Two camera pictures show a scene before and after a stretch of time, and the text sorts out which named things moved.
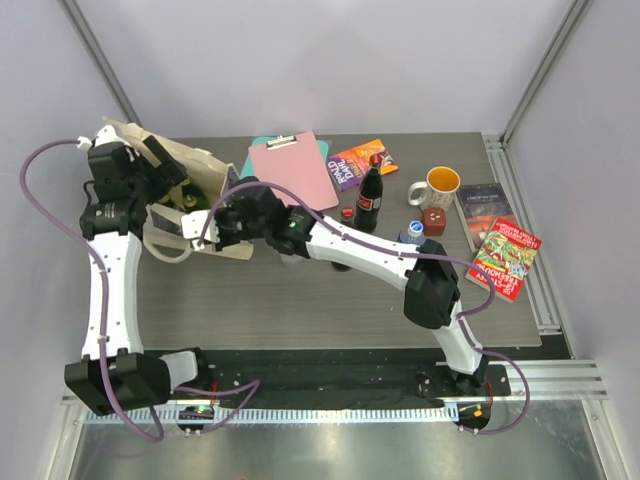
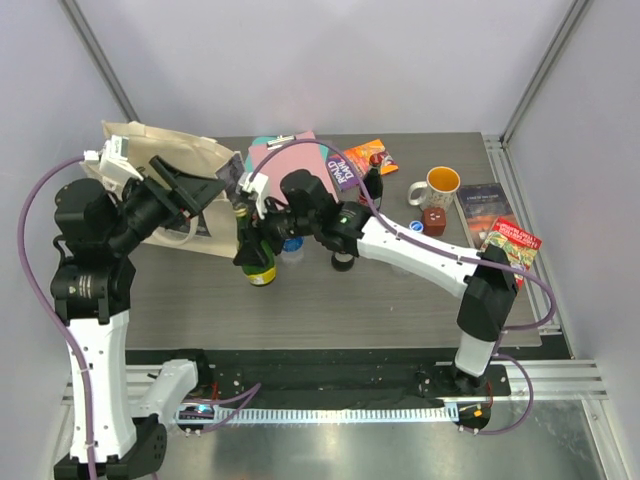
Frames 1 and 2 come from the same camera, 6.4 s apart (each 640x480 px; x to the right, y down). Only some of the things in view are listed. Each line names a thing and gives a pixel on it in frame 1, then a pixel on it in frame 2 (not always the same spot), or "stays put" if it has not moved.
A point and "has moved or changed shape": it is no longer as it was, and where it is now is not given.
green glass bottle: [189, 193] has moved or changed shape
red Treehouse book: [507, 253] stays put
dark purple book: [482, 206] stays put
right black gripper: [219, 216] → [251, 250]
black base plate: [343, 374] stays put
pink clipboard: [296, 166] stays put
